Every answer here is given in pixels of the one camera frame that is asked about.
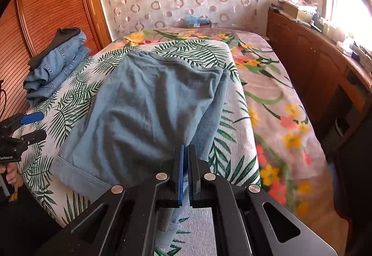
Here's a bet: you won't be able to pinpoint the dark grey folded garment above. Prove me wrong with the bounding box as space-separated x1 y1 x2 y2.
28 27 81 71

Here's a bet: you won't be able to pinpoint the person's left hand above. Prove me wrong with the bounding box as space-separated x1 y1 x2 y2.
0 162 18 185

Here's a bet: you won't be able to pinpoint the grey-blue pants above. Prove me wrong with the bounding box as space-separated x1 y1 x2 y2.
40 51 230 255

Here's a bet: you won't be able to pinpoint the cardboard box with blue cloth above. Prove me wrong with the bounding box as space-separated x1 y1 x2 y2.
185 15 212 29

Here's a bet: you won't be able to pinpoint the wooden sideboard cabinet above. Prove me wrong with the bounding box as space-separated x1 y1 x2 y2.
266 9 371 155

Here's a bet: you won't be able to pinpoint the beige box on sideboard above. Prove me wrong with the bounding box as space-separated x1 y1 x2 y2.
283 1 314 24

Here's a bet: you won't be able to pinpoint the folded blue jeans stack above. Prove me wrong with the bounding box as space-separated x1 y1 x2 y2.
23 31 90 107

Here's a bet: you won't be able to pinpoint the window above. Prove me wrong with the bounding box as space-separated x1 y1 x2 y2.
325 0 371 53

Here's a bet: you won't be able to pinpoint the palm leaf print blanket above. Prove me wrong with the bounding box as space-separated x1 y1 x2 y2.
13 39 262 256

